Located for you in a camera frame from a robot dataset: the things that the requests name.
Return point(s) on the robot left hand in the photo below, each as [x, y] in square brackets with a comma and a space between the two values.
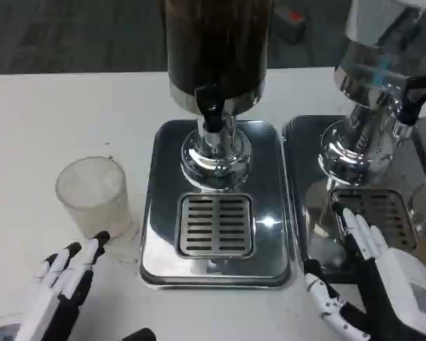
[53, 295]

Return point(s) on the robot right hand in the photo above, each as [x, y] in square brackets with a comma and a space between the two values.
[404, 284]

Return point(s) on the clear ribbed glass cup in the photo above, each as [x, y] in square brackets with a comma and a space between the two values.
[92, 199]

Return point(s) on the black dispenser tap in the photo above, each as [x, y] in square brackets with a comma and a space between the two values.
[209, 106]
[413, 99]

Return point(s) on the steel drip grid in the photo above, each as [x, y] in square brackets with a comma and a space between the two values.
[214, 227]
[387, 209]

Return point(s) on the steel drip tray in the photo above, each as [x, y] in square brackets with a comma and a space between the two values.
[305, 160]
[270, 160]

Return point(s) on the empty clear drink dispenser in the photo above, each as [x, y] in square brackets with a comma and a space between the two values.
[372, 71]

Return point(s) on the grey box with red button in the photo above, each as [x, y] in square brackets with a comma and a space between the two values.
[289, 23]

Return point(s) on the dark drink dispenser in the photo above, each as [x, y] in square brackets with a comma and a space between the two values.
[216, 46]

